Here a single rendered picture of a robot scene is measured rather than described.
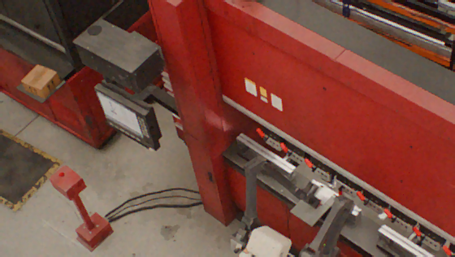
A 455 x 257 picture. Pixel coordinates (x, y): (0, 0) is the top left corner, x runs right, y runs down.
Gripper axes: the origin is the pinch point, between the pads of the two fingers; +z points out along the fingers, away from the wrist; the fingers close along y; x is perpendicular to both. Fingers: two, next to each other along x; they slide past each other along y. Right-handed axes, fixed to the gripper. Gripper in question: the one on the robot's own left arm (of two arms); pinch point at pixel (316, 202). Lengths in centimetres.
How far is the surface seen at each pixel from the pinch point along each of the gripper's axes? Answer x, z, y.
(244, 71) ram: -47, -62, 59
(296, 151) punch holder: -21.1, -18.7, 22.3
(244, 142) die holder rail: -7, 8, 74
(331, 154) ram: -30.5, -34.4, -6.0
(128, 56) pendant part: -18, -99, 110
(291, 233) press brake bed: 32, 51, 25
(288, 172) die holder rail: -6.7, 8.9, 32.2
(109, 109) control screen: 19, -62, 133
